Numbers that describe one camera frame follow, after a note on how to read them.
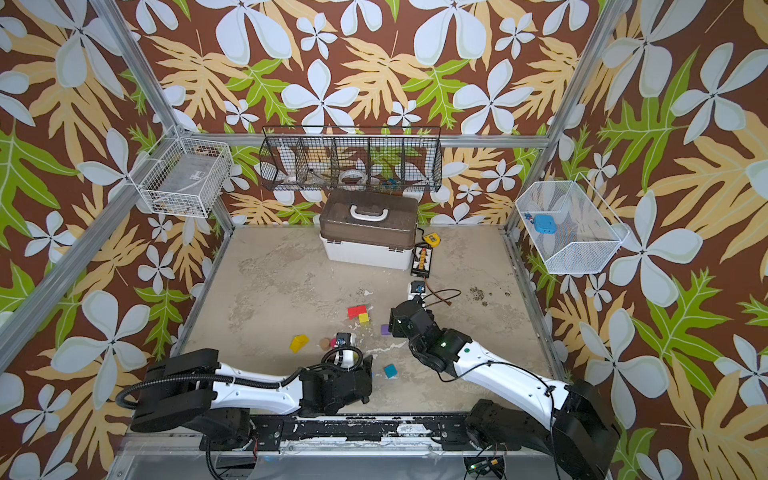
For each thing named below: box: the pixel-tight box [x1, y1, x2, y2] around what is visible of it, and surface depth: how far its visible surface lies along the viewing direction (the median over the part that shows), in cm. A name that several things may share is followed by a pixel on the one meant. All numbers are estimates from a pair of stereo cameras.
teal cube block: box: [384, 364, 399, 379], surface depth 86 cm
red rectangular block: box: [347, 305, 367, 320], surface depth 97 cm
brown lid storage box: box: [319, 190, 419, 270], surface depth 98 cm
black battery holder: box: [410, 243, 433, 278], surface depth 110 cm
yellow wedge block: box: [290, 334, 311, 354], surface depth 90 cm
